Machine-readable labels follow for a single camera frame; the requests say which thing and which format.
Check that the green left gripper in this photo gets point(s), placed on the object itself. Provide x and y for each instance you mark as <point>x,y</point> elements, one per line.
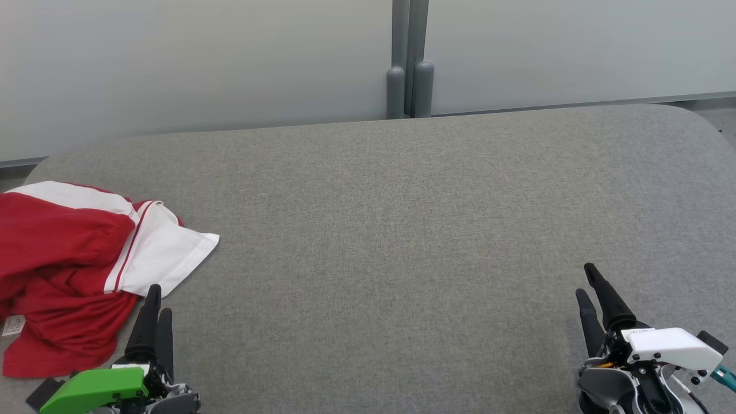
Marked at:
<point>98,388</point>

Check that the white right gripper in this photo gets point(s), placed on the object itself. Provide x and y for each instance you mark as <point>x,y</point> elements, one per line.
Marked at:
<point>667,345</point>

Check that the red and white shirt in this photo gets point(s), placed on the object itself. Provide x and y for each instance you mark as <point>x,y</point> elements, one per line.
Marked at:
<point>63,253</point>

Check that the grey fabric sofa seat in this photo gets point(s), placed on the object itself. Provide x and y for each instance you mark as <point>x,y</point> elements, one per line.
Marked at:
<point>402,241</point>

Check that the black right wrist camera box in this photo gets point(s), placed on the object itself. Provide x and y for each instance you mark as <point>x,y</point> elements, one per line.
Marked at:
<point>713,343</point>

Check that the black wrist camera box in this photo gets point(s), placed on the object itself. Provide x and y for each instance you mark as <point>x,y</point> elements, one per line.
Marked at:
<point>713,343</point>
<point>45,394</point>

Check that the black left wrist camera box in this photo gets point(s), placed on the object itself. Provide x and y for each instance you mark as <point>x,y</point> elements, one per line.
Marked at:
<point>45,394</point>

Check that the grey partition post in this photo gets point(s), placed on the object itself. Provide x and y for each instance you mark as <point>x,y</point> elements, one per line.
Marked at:
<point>422,86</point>
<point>396,86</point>

